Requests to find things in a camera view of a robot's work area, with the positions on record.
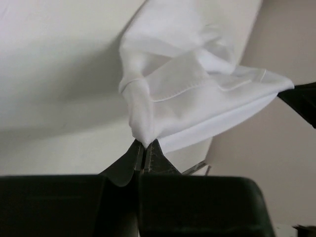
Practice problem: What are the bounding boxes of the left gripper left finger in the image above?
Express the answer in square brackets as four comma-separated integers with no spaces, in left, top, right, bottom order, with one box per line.
[0,141,144,237]

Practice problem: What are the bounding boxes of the white fabric skirt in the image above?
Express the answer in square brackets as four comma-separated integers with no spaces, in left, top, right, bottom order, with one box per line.
[119,0,294,152]

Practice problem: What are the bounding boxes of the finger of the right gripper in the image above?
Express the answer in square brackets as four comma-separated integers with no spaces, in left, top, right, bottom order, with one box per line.
[277,82,316,128]

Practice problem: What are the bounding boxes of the front aluminium rail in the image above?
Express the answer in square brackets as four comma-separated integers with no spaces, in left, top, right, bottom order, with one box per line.
[182,161,211,176]

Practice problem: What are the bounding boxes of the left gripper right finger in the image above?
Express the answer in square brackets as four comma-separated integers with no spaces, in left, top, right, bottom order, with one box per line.
[138,141,275,237]

